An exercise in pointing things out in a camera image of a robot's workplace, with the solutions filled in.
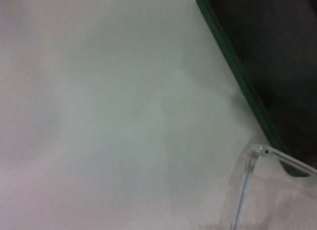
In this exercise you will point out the clear white glasses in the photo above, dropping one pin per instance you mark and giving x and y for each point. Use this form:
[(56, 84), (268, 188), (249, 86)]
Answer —
[(266, 150)]

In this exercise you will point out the green glasses case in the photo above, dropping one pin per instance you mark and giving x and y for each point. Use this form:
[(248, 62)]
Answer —
[(272, 54)]

